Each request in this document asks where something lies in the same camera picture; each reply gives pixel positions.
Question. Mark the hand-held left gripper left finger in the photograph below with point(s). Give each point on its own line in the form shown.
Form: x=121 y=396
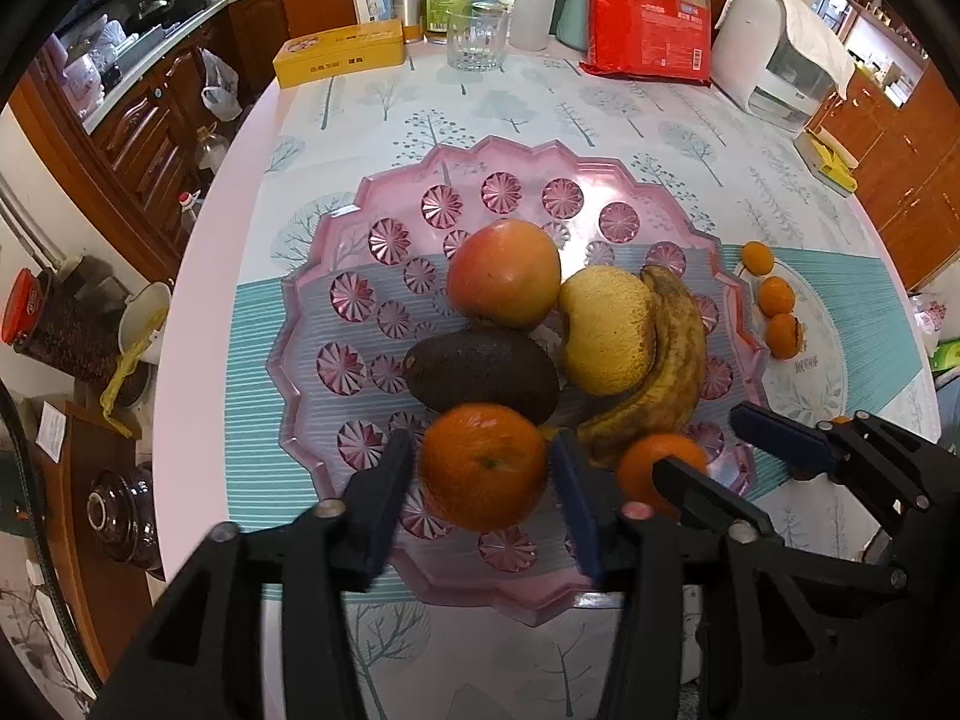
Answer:
x=382 y=502

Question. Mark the dark ceramic pot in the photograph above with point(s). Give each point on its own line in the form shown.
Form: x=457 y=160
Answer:
x=124 y=517

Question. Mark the white towel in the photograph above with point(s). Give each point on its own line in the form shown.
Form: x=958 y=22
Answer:
x=814 y=30

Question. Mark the clear glass cup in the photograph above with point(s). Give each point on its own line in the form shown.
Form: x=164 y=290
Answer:
x=475 y=45

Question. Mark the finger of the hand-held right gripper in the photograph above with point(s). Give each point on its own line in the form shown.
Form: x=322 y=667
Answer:
x=705 y=495
x=780 y=435

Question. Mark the wooden kitchen cabinet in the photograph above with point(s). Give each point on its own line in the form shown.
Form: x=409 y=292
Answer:
x=150 y=135

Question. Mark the white countertop appliance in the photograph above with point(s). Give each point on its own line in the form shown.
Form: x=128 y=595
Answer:
x=750 y=52

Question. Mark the tree print tablecloth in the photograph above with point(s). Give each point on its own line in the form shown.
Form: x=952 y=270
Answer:
x=525 y=112

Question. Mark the white wall pipes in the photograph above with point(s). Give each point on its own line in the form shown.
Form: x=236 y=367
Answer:
x=26 y=225

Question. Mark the white squeeze bottle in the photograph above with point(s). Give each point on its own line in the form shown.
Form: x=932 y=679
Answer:
x=529 y=15

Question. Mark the red lid jar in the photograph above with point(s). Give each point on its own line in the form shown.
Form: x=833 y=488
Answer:
x=67 y=337

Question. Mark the pale green jug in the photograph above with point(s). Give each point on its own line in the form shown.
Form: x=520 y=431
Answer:
x=574 y=15

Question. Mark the spotted ripe banana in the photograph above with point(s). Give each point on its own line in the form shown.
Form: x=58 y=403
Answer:
x=675 y=375

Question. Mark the wooden side cabinet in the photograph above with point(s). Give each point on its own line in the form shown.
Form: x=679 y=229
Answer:
x=82 y=615

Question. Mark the yellow sponge pack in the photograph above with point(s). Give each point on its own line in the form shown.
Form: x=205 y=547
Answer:
x=825 y=165

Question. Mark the white printed plastic bag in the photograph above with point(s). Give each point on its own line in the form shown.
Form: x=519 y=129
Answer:
x=930 y=315

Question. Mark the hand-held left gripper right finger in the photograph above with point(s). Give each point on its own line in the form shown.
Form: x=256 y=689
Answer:
x=577 y=510

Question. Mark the red apple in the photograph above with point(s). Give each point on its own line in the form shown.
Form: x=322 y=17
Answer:
x=502 y=270

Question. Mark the yellow green packet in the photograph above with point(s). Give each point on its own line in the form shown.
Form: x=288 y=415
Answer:
x=946 y=354

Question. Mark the yellow plastic bag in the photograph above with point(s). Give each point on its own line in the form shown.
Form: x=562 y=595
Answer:
x=120 y=382

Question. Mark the red cap bottle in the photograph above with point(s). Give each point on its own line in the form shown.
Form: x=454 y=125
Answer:
x=190 y=214

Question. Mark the pink plastic fruit plate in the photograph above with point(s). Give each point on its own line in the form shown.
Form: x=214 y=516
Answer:
x=352 y=292

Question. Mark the clear plastic bottle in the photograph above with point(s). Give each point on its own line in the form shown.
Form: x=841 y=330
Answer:
x=210 y=150

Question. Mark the white paper card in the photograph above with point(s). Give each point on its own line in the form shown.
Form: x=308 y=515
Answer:
x=56 y=427

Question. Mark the small tangerine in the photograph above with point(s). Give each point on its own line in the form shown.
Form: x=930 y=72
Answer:
x=776 y=294
x=757 y=256

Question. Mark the metal tin can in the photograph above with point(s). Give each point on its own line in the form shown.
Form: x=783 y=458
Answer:
x=409 y=11

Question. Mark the dark avocado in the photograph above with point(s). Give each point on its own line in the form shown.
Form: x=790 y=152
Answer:
x=480 y=371

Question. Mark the yellow pear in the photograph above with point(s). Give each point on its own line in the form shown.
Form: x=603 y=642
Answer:
x=600 y=330

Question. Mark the yellow tin box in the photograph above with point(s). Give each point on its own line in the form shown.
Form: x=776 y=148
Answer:
x=337 y=52

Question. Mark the white pot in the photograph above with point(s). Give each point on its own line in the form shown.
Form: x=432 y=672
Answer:
x=146 y=315

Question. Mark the small glass jar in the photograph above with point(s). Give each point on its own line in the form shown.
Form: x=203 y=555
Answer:
x=491 y=6

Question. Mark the hanging plastic bag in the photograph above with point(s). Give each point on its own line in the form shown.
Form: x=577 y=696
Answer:
x=221 y=97

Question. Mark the wooden wall cabinet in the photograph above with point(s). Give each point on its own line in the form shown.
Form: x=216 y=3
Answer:
x=922 y=187

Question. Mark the red pack of paper cups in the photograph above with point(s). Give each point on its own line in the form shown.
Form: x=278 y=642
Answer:
x=649 y=45

